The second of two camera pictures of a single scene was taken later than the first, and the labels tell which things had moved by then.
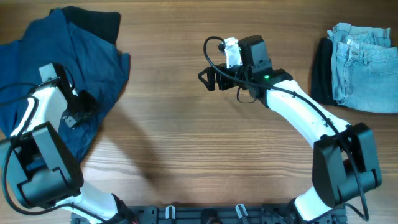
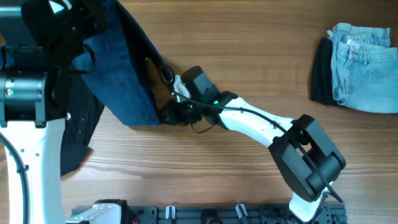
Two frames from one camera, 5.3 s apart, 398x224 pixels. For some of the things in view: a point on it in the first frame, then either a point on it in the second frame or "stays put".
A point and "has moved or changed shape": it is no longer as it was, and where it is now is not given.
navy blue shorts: [89, 63] has moved or changed shape
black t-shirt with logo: [105, 24] -> [69, 98]
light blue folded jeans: [364, 68] stays put
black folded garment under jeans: [321, 90] stays put
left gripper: [92, 104] -> [87, 10]
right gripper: [222, 71] -> [175, 115]
